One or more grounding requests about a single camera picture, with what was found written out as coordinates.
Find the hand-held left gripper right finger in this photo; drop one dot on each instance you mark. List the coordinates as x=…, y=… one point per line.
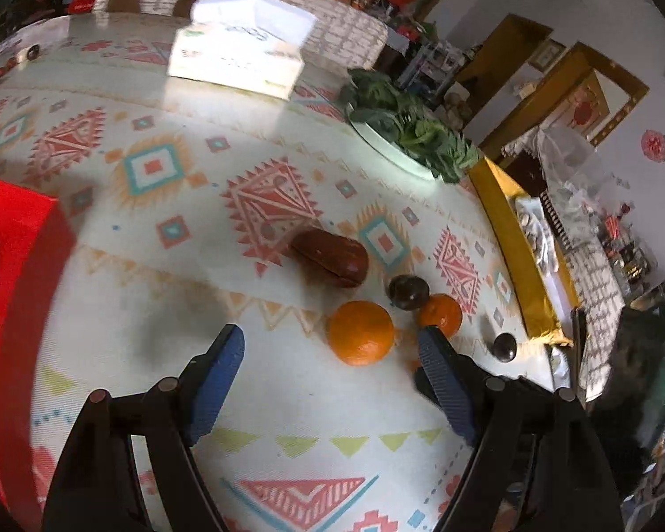
x=446, y=377

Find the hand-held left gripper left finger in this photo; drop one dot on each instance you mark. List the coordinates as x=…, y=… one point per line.
x=216, y=382

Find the orange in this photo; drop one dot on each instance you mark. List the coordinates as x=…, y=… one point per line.
x=443, y=313
x=360, y=332

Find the small dark purple passion fruit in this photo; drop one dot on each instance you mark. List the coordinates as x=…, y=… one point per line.
x=504, y=346

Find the large dark purple passion fruit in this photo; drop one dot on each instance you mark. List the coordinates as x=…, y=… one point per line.
x=407, y=291

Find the reddish brown oblong fruit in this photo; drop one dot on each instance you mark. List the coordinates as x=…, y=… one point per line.
x=332, y=257

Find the white plastic packet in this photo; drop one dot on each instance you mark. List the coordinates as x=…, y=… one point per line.
x=559, y=368

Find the patterned cover chair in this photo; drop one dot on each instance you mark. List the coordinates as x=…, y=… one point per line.
x=598, y=299

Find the patterned tablecloth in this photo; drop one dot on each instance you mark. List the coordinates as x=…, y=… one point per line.
x=144, y=299

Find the yellow bench with cushion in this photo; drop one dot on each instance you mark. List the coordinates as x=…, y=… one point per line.
x=504, y=221

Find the white oval plate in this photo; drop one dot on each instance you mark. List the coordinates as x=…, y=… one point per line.
x=388, y=149

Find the lace covered cabinet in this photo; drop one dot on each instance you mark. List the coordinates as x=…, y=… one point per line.
x=559, y=149

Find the plate of green vegetables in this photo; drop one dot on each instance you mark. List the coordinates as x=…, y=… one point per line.
x=421, y=133

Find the white tissue box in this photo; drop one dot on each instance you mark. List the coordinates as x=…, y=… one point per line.
x=238, y=61

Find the patterned chair back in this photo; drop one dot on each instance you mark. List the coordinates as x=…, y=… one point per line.
x=343, y=27

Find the red round wall decoration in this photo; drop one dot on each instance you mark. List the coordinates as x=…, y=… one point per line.
x=655, y=145

